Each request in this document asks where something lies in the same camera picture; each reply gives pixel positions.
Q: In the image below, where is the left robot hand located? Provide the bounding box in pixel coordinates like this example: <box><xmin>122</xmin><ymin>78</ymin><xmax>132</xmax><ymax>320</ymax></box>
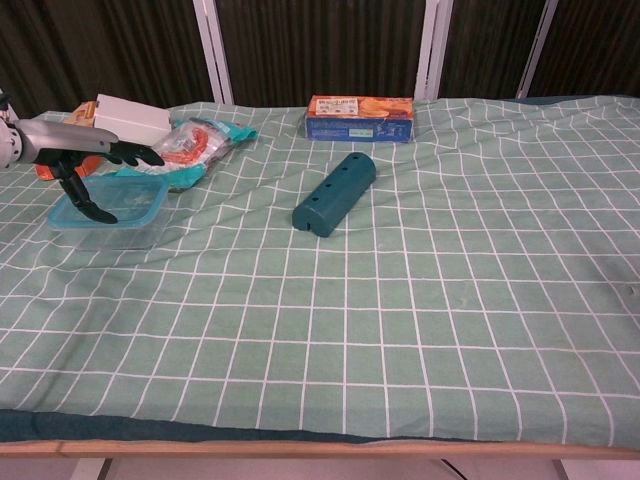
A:
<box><xmin>12</xmin><ymin>118</ymin><xmax>166</xmax><ymax>225</ymax></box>

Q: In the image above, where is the teal plastic container lid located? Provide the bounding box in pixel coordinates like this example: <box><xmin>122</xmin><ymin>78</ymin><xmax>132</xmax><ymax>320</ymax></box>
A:
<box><xmin>47</xmin><ymin>178</ymin><xmax>170</xmax><ymax>231</ymax></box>

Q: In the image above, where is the clear plastic food container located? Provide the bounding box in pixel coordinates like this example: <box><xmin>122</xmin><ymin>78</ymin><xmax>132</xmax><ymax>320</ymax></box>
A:
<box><xmin>54</xmin><ymin>189</ymin><xmax>169</xmax><ymax>251</ymax></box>

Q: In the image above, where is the orange snack carton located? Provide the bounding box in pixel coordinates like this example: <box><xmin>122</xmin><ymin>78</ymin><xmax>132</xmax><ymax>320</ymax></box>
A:
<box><xmin>34</xmin><ymin>101</ymin><xmax>109</xmax><ymax>182</ymax></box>

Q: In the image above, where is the white cardboard box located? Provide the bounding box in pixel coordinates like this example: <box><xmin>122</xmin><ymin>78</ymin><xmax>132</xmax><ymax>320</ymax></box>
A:
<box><xmin>92</xmin><ymin>93</ymin><xmax>174</xmax><ymax>147</ymax></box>

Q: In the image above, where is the teal orange snack bag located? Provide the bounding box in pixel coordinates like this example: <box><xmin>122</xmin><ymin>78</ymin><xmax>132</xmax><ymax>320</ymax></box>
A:
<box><xmin>107</xmin><ymin>117</ymin><xmax>259</xmax><ymax>194</ymax></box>

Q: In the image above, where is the teal cylinder block with holes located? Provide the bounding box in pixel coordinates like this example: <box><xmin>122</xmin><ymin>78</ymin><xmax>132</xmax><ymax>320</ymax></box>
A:
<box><xmin>291</xmin><ymin>152</ymin><xmax>380</xmax><ymax>238</ymax></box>

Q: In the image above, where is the orange blue biscuit box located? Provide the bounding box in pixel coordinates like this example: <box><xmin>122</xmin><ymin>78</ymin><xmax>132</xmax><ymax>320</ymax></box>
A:
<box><xmin>304</xmin><ymin>95</ymin><xmax>416</xmax><ymax>144</ymax></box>

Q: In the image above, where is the green white checked tablecloth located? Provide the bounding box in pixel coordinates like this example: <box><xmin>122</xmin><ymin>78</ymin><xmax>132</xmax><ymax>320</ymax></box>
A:
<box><xmin>0</xmin><ymin>94</ymin><xmax>640</xmax><ymax>448</ymax></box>

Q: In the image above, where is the wooden table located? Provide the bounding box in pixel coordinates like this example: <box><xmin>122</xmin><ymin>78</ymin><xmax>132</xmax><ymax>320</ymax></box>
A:
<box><xmin>0</xmin><ymin>438</ymin><xmax>640</xmax><ymax>480</ymax></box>

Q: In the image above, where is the white partition frame post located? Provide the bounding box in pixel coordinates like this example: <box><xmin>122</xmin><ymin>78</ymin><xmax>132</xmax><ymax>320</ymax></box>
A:
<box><xmin>193</xmin><ymin>0</ymin><xmax>235</xmax><ymax>105</ymax></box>
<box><xmin>516</xmin><ymin>0</ymin><xmax>559</xmax><ymax>99</ymax></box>
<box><xmin>416</xmin><ymin>0</ymin><xmax>454</xmax><ymax>101</ymax></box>

